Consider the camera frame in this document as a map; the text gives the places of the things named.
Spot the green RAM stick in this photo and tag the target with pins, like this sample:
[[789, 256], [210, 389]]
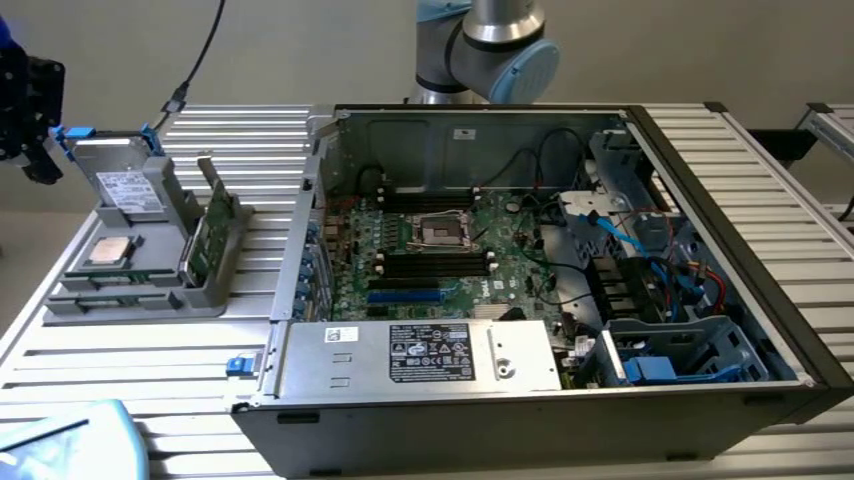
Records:
[[143, 276]]

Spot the short black expansion slot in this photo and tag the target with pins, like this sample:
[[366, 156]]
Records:
[[378, 311]]

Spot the black RAM slot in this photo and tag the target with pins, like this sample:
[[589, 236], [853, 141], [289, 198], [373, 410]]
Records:
[[430, 201], [437, 267], [437, 275], [430, 190], [437, 253], [430, 196], [437, 260]]

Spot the green motherboard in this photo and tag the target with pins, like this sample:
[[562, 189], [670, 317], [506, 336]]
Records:
[[514, 260]]

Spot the CPU socket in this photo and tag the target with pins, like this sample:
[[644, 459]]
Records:
[[438, 231]]

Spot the silver chipset heatsink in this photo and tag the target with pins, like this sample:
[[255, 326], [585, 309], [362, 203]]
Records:
[[493, 312]]

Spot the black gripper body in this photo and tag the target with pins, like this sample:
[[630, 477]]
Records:
[[27, 100]]

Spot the blue case latch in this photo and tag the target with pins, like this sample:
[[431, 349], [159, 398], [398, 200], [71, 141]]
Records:
[[241, 365]]

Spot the hard disk with blue bracket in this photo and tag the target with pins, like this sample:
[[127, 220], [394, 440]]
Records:
[[130, 192]]

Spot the grey parts rack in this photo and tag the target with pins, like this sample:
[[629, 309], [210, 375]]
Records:
[[207, 300]]

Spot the long black expansion slot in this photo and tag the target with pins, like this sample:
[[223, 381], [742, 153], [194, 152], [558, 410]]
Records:
[[403, 284]]

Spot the black open PC case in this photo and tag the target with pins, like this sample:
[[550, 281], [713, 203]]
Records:
[[507, 435]]

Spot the metal disk bay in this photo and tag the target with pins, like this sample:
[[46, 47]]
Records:
[[624, 165]]

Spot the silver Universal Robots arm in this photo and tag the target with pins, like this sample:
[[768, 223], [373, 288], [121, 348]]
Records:
[[467, 45]]

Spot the light blue plastic object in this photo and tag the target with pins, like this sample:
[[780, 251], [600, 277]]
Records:
[[80, 445]]

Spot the green graphics card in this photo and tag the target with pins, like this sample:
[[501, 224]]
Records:
[[214, 240]]

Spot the blue expansion slot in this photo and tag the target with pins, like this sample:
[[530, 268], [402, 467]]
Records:
[[403, 297]]

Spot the grey drive cage blue rails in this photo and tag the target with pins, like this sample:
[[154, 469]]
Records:
[[708, 345]]

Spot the round coin battery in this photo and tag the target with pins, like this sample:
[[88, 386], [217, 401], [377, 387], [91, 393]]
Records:
[[513, 205]]

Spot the silver CPU chip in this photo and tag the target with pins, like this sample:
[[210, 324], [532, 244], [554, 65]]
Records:
[[114, 251]]

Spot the silver power supply unit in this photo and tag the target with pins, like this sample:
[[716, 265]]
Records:
[[361, 370]]

